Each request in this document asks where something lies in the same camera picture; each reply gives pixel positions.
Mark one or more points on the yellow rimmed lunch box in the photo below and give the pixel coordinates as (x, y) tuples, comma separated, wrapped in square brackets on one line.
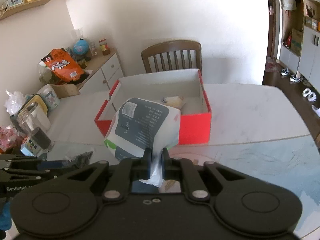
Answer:
[(37, 108)]

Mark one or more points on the far wooden chair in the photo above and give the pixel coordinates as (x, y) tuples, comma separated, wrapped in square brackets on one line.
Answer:
[(172, 55)]

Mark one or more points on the white grey large pouch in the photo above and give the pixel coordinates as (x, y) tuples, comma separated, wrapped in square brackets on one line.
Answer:
[(140, 124)]

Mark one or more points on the wooden high chair back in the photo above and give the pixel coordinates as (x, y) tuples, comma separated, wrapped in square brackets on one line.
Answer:
[(66, 90)]

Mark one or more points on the orange snack bag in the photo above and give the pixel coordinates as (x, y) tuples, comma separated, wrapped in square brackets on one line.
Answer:
[(62, 65)]

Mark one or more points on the blueberry bread packet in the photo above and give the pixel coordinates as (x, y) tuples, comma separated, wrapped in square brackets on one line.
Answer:
[(173, 101)]

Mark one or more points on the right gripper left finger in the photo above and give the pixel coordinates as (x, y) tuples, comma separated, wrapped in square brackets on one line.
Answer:
[(122, 175)]

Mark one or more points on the blue gloved left hand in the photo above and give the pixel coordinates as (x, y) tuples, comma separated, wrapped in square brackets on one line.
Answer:
[(5, 217)]

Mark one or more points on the glass jar dark contents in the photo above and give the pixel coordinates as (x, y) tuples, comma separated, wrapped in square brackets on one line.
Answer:
[(35, 130)]

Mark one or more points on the white wall cabinet unit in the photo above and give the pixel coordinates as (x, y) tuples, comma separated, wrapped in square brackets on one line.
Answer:
[(300, 38)]

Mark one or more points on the red cardboard box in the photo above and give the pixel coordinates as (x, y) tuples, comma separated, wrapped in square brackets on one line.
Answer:
[(195, 114)]

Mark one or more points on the white sideboard cabinet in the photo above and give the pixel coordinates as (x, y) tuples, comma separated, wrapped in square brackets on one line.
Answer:
[(104, 71)]

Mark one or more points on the small blue globe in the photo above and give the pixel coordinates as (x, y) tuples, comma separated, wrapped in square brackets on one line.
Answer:
[(80, 49)]

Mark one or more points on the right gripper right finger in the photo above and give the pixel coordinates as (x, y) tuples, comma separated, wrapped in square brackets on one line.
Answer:
[(186, 173)]

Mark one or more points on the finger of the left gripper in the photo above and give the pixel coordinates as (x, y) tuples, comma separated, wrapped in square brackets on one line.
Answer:
[(43, 172), (22, 162)]

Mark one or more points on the rubiks cube box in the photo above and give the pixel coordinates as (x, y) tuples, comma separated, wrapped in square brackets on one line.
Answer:
[(29, 147)]

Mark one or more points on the white paper roll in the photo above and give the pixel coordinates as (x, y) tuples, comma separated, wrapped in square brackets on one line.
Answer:
[(49, 97)]

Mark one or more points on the black wrapper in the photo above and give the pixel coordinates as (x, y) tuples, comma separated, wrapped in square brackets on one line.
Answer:
[(80, 160)]

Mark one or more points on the red lid sauce jar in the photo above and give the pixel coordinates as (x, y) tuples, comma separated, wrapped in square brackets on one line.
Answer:
[(104, 46)]

